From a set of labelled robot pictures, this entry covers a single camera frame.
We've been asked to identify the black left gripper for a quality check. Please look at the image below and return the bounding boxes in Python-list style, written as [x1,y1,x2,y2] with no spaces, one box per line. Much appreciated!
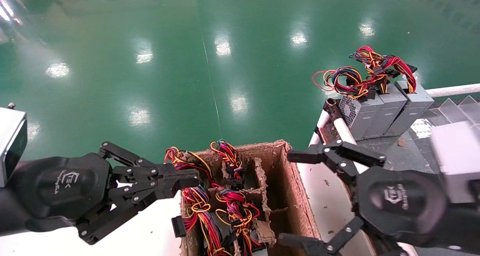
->
[15,152,189,245]

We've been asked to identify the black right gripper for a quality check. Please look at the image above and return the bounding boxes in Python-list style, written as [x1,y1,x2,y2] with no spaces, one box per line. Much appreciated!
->
[278,139,449,256]

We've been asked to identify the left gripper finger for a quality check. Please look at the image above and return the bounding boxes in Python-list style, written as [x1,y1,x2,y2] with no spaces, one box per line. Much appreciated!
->
[99,141,200,188]

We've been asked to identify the grey power supply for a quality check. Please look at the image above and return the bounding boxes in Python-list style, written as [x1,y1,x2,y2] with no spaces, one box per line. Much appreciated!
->
[363,63,408,139]
[312,66,384,141]

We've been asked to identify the brown cardboard divider box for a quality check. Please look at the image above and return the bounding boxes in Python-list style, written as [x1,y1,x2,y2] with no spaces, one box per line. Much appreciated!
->
[179,139,322,256]

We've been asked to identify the black rubber mat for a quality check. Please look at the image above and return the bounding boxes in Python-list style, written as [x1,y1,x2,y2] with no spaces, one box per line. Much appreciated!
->
[325,108,480,196]

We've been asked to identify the black pipe joint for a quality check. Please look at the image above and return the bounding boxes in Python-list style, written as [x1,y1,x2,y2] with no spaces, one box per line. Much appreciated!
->
[324,98,342,118]

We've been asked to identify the clear plastic divider tray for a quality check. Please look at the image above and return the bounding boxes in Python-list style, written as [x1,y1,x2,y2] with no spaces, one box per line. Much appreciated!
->
[422,95,480,127]

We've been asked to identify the wire bundles in box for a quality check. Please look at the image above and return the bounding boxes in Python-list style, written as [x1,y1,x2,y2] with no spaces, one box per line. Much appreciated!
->
[164,146,213,181]

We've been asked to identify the coloured wire bundle in box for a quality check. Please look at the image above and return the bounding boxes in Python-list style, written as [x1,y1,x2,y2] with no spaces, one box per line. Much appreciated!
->
[171,186,234,256]

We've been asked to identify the power supply with wire bundle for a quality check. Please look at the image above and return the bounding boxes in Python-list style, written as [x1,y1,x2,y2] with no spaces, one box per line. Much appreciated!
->
[209,139,245,187]
[214,188,262,255]

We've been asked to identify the short white rail pipe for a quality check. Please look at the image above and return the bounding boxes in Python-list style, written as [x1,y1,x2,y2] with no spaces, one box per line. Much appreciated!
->
[331,117,371,174]

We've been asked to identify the grey power supply, yellow wires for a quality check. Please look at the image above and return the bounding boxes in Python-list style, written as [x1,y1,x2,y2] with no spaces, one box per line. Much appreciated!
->
[363,63,408,139]

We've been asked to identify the coloured wire bundle on supplies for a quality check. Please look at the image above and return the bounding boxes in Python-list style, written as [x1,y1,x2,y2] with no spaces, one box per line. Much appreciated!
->
[349,45,435,137]

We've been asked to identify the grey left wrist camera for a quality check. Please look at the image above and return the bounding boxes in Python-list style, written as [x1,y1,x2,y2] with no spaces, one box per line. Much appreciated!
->
[0,102,28,188]

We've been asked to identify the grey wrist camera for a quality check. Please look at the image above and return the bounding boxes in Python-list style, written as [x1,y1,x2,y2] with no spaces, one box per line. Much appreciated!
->
[0,102,28,188]
[430,120,480,205]

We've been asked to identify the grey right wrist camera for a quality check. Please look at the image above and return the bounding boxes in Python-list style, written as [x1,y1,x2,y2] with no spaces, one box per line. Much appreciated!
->
[430,120,480,205]

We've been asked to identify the long white rail pipe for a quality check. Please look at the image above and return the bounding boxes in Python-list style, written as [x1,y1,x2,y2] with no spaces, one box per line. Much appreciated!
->
[427,83,480,98]

